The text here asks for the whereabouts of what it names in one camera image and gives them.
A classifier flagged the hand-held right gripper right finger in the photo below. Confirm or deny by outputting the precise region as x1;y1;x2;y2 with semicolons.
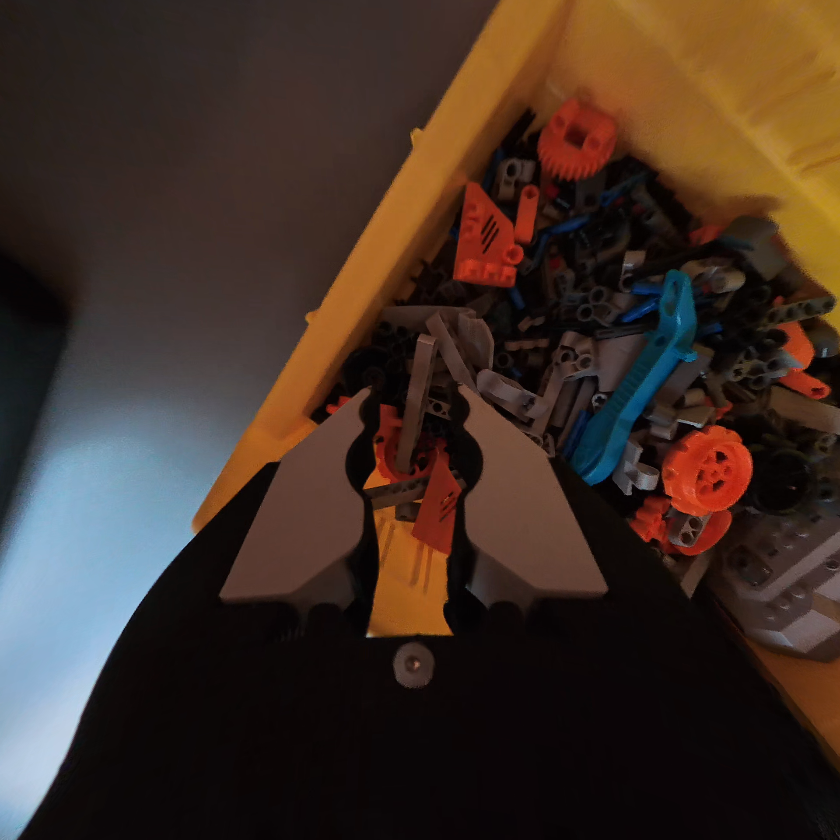
445;385;610;636

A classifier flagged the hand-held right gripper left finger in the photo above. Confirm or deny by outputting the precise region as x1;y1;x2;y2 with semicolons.
218;386;382;636

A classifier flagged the pile of building pieces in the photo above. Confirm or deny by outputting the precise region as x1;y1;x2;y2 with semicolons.
314;98;840;592

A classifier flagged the yellow plastic bin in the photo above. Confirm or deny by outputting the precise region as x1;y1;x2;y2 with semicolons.
192;0;840;770

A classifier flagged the grey desk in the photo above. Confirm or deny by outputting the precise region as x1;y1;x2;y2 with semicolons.
0;0;503;840

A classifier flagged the orange wedge panel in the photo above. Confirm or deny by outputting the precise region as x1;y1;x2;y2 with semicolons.
411;451;465;557

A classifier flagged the orange gear wheel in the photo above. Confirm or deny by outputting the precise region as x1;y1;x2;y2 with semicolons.
661;424;756;515
375;402;454;484
659;505;734;559

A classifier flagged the blue brick separator tool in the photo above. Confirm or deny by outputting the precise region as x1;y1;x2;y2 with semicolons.
570;269;699;487

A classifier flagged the black spoked wheel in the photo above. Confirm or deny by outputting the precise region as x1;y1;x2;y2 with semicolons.
747;438;824;521

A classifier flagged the grey motor block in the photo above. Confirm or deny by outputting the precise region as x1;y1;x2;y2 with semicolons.
705;511;840;662

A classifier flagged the orange curved panel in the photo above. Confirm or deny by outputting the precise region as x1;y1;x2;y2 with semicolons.
451;182;524;287

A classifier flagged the black perforated block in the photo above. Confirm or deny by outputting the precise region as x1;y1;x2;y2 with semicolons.
0;255;72;516

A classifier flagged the orange toothed gear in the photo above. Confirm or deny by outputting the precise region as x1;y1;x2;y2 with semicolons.
536;98;619;182

